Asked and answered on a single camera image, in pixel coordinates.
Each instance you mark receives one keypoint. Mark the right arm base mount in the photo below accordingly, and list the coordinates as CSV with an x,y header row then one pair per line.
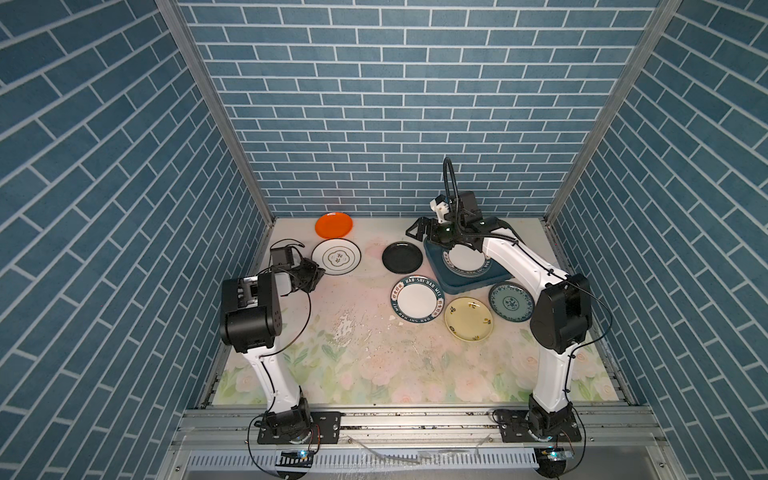
x,y
537,425

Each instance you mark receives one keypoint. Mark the orange plate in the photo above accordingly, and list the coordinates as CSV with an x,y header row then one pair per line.
x,y
333,225

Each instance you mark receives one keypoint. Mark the yellow floral plate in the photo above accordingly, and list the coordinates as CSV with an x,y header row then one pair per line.
x,y
468,319

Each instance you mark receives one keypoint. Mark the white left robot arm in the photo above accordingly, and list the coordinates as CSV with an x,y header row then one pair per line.
x,y
251,323

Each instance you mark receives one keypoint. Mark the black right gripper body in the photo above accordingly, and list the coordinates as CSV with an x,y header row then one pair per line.
x,y
446,233

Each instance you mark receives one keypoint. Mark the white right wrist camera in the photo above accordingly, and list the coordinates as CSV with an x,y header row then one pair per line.
x,y
440,205

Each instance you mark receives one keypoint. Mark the black plate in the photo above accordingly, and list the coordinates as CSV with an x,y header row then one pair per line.
x,y
402,257

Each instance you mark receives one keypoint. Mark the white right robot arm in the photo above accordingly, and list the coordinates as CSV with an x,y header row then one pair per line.
x,y
561,316

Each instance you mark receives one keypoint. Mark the aluminium front rail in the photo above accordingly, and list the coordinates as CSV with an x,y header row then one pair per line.
x,y
606,441

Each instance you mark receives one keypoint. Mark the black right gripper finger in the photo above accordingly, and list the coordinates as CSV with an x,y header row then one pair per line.
x,y
425,222
420,232

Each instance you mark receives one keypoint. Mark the white plate cloud motif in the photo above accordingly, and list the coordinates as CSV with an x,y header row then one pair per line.
x,y
337,256

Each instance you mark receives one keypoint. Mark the green blue floral plate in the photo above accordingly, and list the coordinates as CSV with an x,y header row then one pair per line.
x,y
511,302

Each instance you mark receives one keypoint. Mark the teal plastic bin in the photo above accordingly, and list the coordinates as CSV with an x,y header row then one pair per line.
x,y
454,284

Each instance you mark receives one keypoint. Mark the green rim plate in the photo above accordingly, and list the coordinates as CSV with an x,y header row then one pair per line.
x,y
466,262
417,299

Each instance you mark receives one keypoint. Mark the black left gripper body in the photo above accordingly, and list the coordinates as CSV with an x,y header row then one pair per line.
x,y
304,275

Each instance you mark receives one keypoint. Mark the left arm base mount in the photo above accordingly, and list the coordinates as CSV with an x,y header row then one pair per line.
x,y
294,426

